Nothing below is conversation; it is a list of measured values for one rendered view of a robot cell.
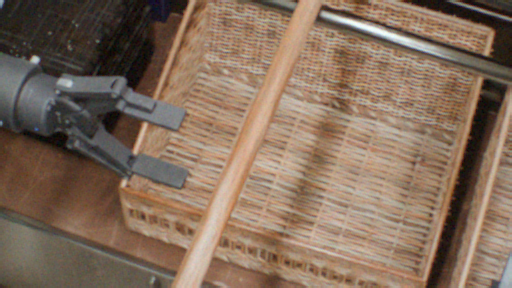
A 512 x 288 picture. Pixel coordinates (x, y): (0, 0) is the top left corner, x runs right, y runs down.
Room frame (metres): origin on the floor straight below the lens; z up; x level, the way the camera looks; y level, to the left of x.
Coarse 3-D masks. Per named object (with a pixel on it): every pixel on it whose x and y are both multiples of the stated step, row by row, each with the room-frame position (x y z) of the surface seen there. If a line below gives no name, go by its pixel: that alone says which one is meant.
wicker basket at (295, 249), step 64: (192, 0) 1.18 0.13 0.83; (384, 0) 1.19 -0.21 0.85; (192, 64) 1.16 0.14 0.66; (256, 64) 1.19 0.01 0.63; (320, 64) 1.17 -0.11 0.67; (384, 64) 1.14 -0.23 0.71; (192, 128) 1.06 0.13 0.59; (320, 128) 1.07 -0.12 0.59; (384, 128) 1.08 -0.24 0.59; (448, 128) 1.08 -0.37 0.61; (128, 192) 0.83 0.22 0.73; (192, 192) 0.92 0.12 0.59; (256, 192) 0.92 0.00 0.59; (320, 192) 0.93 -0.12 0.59; (384, 192) 0.94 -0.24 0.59; (448, 192) 0.84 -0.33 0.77; (256, 256) 0.77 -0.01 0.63; (320, 256) 0.74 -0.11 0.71
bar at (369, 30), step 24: (240, 0) 0.91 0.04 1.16; (264, 0) 0.90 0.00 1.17; (288, 0) 0.90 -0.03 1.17; (336, 24) 0.87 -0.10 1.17; (360, 24) 0.87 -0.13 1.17; (384, 24) 0.87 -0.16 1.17; (408, 48) 0.84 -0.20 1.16; (432, 48) 0.83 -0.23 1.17; (456, 48) 0.84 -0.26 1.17; (480, 72) 0.81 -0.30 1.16; (504, 72) 0.80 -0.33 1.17
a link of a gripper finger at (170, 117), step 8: (144, 96) 0.67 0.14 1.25; (160, 104) 0.66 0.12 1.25; (168, 104) 0.67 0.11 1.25; (128, 112) 0.65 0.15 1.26; (136, 112) 0.65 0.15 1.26; (160, 112) 0.65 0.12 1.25; (168, 112) 0.65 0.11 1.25; (176, 112) 0.65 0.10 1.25; (184, 112) 0.65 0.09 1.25; (144, 120) 0.64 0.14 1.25; (152, 120) 0.64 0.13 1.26; (160, 120) 0.64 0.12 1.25; (168, 120) 0.64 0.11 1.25; (176, 120) 0.64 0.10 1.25; (168, 128) 0.63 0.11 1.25; (176, 128) 0.63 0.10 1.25
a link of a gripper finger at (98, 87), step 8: (72, 80) 0.69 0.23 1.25; (80, 80) 0.69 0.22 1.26; (88, 80) 0.69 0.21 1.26; (96, 80) 0.68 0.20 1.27; (104, 80) 0.68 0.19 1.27; (112, 80) 0.68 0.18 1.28; (120, 80) 0.68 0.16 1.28; (56, 88) 0.68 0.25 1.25; (64, 88) 0.68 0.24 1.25; (72, 88) 0.68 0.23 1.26; (80, 88) 0.68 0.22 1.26; (88, 88) 0.67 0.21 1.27; (96, 88) 0.67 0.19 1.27; (104, 88) 0.67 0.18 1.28; (72, 96) 0.68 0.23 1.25; (80, 96) 0.67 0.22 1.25; (88, 96) 0.67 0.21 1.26; (96, 96) 0.67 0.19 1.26; (104, 96) 0.66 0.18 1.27; (112, 96) 0.66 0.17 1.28
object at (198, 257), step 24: (312, 0) 0.88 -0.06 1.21; (312, 24) 0.85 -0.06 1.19; (288, 48) 0.79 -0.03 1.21; (288, 72) 0.76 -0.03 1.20; (264, 96) 0.72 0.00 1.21; (264, 120) 0.68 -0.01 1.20; (240, 144) 0.65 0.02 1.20; (240, 168) 0.61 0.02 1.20; (216, 192) 0.58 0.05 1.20; (240, 192) 0.59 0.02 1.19; (216, 216) 0.55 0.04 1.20; (192, 240) 0.52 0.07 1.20; (216, 240) 0.52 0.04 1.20; (192, 264) 0.48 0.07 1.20
